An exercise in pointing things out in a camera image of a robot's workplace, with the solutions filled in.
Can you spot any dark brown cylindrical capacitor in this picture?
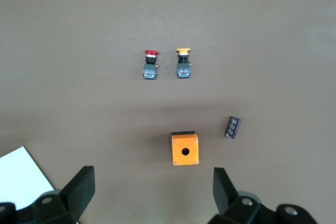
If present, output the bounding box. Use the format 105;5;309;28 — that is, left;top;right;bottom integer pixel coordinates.
224;115;242;140

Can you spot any red mushroom push button switch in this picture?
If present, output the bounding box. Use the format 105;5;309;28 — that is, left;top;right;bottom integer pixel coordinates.
142;48;160;80

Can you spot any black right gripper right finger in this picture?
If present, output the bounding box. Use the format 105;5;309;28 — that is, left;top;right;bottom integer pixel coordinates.
208;167;318;224

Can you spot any yellow mushroom push button switch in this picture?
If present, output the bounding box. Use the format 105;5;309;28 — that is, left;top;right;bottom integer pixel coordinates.
176;47;192;79

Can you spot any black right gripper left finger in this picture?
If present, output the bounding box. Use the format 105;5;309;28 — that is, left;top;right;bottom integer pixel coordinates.
0;166;96;224

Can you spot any orange button enclosure box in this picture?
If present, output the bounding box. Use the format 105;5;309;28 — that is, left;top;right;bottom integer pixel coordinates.
171;131;200;166

